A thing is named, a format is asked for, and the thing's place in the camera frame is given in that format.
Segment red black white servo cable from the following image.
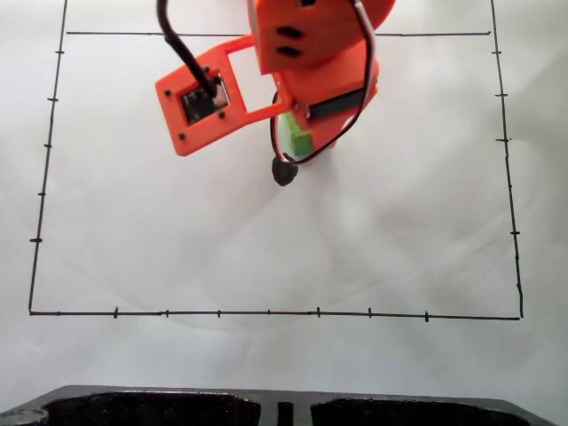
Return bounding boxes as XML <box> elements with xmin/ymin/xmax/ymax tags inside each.
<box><xmin>269</xmin><ymin>0</ymin><xmax>380</xmax><ymax>168</ymax></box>

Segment green textured cube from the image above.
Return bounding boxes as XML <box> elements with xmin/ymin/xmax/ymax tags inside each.
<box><xmin>276</xmin><ymin>112</ymin><xmax>314</xmax><ymax>163</ymax></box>

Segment camera on orange mount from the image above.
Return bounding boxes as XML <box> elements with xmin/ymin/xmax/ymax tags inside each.
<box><xmin>154</xmin><ymin>34</ymin><xmax>297</xmax><ymax>158</ymax></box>

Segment black camera cable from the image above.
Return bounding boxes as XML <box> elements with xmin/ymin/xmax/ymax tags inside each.
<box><xmin>155</xmin><ymin>0</ymin><xmax>225</xmax><ymax>98</ymax></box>

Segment black dot mark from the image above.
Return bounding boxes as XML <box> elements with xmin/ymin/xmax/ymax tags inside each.
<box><xmin>271</xmin><ymin>155</ymin><xmax>299</xmax><ymax>187</ymax></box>

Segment white sheet with drawn rectangle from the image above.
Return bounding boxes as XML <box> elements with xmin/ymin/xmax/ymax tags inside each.
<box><xmin>0</xmin><ymin>0</ymin><xmax>568</xmax><ymax>397</ymax></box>

